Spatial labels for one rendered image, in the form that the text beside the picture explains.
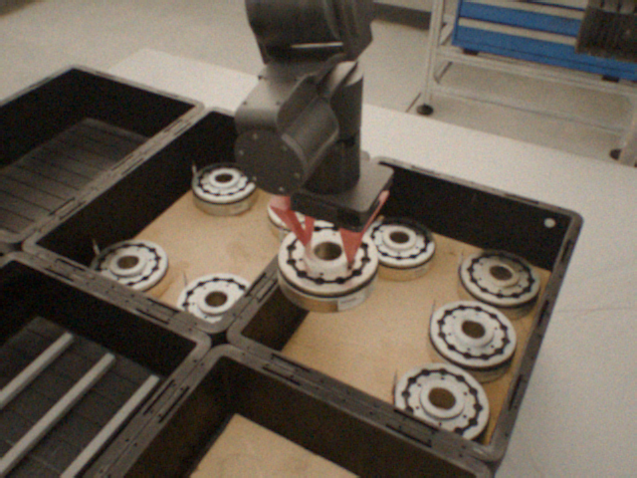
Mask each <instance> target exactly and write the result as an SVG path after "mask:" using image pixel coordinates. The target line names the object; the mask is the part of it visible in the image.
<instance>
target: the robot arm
mask: <svg viewBox="0 0 637 478"><path fill-rule="evenodd" d="M245 6H246V13H247V18H248V22H249V25H250V27H251V30H252V32H253V33H254V35H255V37H256V41H257V44H258V47H259V50H260V53H261V56H262V60H263V63H264V65H267V66H266V67H265V68H264V69H263V70H262V71H261V72H260V73H259V74H258V75H257V77H258V80H259V83H258V84H257V85H256V86H255V88H254V89H253V90H252V91H251V92H250V94H249V95H247V96H246V97H245V98H244V100H243V101H242V102H241V103H240V104H238V106H237V107H236V109H235V112H234V117H235V125H236V128H237V132H238V139H237V141H236V144H235V156H236V160H237V162H238V165H239V167H240V168H241V170H242V172H243V173H244V176H245V177H246V178H247V179H248V180H249V181H250V182H251V183H252V184H253V185H254V186H256V187H259V188H260V189H262V190H264V191H266V192H268V193H271V194H274V195H275V196H274V197H273V198H272V199H271V201H270V209H271V210H272V211H273V212H274V213H275V214H276V215H277V216H278V217H279V218H280V219H281V221H282V222H283V223H284V224H285V225H286V226H287V227H288V228H289V229H290V230H291V231H292V232H293V233H294V235H295V236H296V237H297V239H298V240H299V241H300V243H301V244H302V245H303V247H304V248H306V246H307V245H308V243H309V242H310V241H311V239H312V238H313V231H314V225H315V220H320V221H323V222H326V223H329V224H332V225H335V226H338V227H339V233H340V237H341V245H342V249H343V252H344V256H345V258H346V261H347V263H351V262H352V261H353V259H354V257H355V256H356V254H357V251H358V250H359V247H360V245H361V242H362V239H363V237H364V234H365V232H366V229H367V227H368V226H369V224H370V222H371V221H372V219H373V217H374V216H375V214H376V213H377V211H378V209H379V208H380V206H381V205H382V203H383V202H384V200H385V198H386V197H387V195H388V191H387V189H388V188H389V186H391V184H392V177H393V170H392V169H391V168H389V167H386V166H382V165H379V164H376V163H373V162H370V161H366V160H363V159H361V134H362V132H361V127H362V104H363V74H364V69H363V65H362V64H361V62H360V61H359V60H358V57H359V56H360V55H361V54H362V53H363V52H364V50H365V49H366V48H367V47H368V46H369V45H370V44H371V42H372V41H373V36H372V31H371V26H370V24H371V23H372V21H373V20H374V19H375V18H376V16H375V11H374V5H373V0H245ZM296 213H298V214H301V215H304V216H305V228H304V226H303V225H302V223H301V221H300V219H299V218H298V217H297V215H296Z"/></svg>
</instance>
